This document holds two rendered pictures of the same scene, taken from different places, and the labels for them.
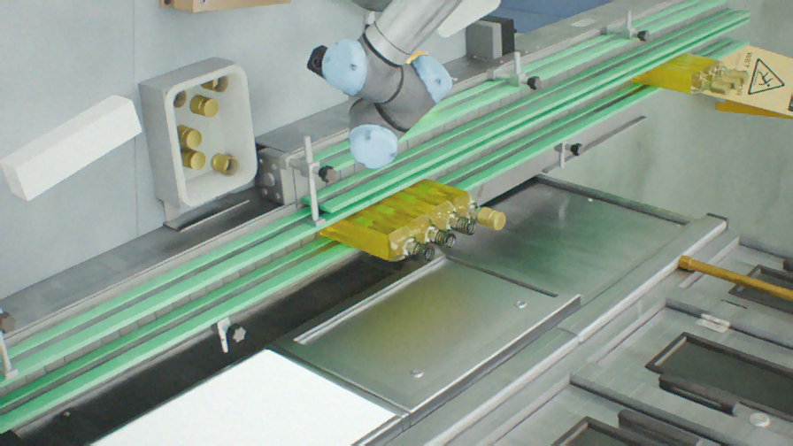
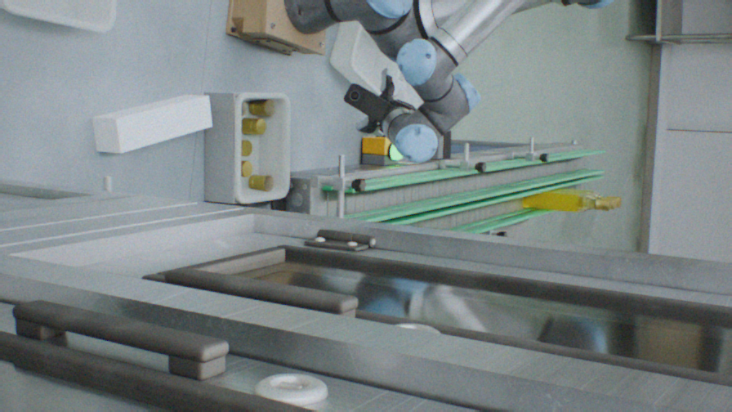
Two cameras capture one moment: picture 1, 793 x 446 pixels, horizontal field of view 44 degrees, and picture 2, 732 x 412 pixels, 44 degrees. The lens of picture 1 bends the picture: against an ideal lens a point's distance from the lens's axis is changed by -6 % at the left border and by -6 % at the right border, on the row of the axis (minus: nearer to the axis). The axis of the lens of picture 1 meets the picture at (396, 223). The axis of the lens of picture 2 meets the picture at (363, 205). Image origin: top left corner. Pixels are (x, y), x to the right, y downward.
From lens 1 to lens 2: 0.74 m
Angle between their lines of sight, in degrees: 22
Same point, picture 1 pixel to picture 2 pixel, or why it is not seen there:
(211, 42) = (256, 80)
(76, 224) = not seen: hidden behind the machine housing
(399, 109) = (444, 110)
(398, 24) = (463, 26)
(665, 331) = not seen: hidden behind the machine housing
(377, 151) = (423, 145)
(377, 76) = (442, 69)
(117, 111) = (198, 100)
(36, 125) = (126, 96)
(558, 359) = not seen: hidden behind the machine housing
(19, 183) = (116, 134)
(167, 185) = (221, 184)
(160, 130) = (223, 132)
